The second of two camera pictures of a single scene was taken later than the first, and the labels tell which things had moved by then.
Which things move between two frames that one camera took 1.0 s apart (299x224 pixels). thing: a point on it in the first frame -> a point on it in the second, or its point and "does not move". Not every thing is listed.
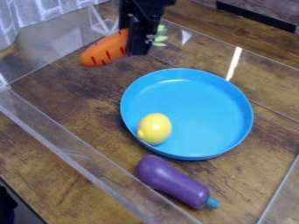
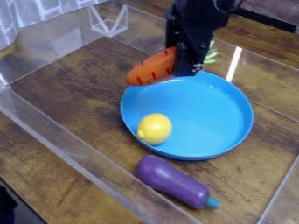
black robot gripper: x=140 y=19 -> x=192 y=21
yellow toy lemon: x=153 y=129 does not move
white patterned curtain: x=21 y=12 does not move
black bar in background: x=255 y=16 does not move
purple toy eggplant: x=164 y=178 does not move
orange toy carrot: x=107 y=50 -> x=153 y=68
